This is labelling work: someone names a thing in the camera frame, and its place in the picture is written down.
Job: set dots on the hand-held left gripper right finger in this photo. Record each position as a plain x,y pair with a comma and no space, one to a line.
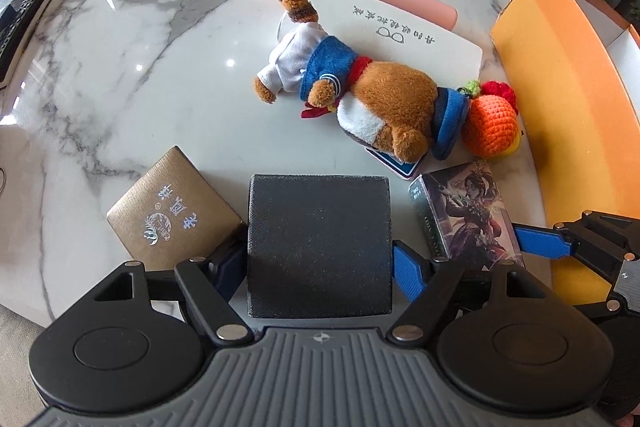
407,268

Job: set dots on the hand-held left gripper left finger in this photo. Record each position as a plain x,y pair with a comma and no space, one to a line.
231,267

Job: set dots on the orange cardboard box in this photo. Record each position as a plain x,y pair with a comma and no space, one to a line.
560,107

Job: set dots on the black textured box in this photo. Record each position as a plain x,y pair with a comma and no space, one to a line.
320,242

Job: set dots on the gold patterned packet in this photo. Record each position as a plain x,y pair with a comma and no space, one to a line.
170,207

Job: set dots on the black keyboard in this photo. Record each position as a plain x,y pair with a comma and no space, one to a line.
25,17

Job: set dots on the orange crochet toy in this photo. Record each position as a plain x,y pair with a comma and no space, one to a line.
490,122

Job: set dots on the blue card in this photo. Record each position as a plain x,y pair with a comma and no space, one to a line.
400,169

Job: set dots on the brown plush bear toy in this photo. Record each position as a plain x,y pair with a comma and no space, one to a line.
395,92

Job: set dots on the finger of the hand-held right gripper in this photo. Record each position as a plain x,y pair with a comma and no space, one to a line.
542,241

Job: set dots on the card box with figure print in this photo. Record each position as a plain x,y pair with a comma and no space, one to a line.
465,212

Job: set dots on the white glasses case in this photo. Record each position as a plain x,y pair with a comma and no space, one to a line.
425,57

